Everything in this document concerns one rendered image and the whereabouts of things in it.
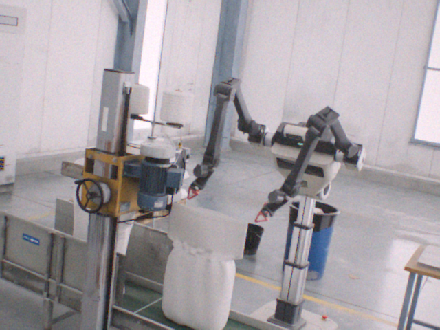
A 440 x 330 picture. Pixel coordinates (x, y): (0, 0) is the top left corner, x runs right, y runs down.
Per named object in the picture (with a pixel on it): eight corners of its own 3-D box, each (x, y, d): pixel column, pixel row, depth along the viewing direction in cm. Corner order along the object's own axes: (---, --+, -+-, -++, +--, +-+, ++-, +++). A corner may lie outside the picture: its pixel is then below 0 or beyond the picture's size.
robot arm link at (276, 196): (300, 190, 288) (289, 180, 293) (289, 188, 279) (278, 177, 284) (287, 209, 291) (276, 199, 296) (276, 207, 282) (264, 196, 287)
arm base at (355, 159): (349, 142, 316) (342, 161, 313) (346, 136, 309) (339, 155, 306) (364, 146, 311) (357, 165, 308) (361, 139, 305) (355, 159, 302)
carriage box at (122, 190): (152, 207, 318) (159, 152, 312) (115, 218, 289) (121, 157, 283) (118, 196, 329) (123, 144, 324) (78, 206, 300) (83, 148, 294)
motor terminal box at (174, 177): (182, 190, 297) (185, 168, 295) (180, 194, 287) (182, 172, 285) (166, 188, 298) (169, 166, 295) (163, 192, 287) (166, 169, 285)
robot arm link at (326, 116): (340, 110, 265) (325, 99, 270) (320, 131, 265) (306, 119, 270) (359, 149, 302) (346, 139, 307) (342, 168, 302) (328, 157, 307)
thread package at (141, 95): (153, 115, 314) (157, 85, 311) (138, 116, 302) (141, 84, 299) (132, 111, 321) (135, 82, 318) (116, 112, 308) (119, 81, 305)
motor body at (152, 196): (171, 210, 298) (177, 162, 293) (155, 214, 285) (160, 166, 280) (147, 202, 305) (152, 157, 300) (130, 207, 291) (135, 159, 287)
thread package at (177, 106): (196, 124, 303) (201, 93, 300) (179, 126, 289) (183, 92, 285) (170, 119, 311) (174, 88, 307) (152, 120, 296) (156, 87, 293)
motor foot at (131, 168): (150, 178, 296) (152, 161, 294) (137, 181, 285) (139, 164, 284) (136, 174, 300) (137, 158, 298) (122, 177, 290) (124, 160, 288)
